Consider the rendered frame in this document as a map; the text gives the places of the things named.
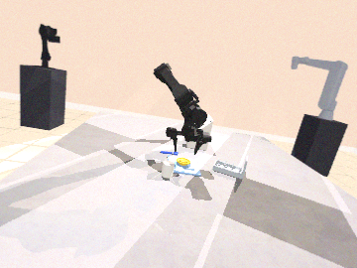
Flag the white dish rack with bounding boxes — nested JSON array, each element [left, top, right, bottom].
[[212, 156, 248, 180]]

